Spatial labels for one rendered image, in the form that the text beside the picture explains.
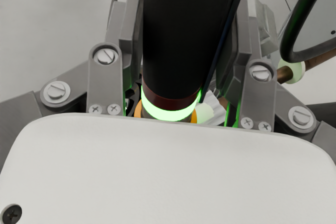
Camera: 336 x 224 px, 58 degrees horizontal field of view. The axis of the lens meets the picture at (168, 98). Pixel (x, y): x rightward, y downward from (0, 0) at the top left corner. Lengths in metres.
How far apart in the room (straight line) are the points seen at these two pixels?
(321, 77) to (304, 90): 0.04
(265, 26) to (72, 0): 1.90
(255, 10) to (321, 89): 0.20
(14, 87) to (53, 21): 0.55
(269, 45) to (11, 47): 1.81
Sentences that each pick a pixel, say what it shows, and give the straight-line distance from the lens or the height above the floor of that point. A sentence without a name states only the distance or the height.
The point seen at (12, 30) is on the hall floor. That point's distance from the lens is 2.29.
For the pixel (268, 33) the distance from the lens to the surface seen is 0.63.
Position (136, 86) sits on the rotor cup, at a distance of 0.39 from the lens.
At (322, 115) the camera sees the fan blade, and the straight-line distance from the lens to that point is 0.32.
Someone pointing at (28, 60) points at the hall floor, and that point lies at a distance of 2.10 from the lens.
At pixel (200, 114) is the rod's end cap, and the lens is 0.24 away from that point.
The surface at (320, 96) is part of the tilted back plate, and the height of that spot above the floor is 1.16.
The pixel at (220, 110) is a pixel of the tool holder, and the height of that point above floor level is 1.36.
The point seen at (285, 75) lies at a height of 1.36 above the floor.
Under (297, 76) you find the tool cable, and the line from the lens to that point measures 0.29.
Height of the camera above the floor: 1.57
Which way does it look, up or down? 59 degrees down
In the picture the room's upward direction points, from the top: 9 degrees clockwise
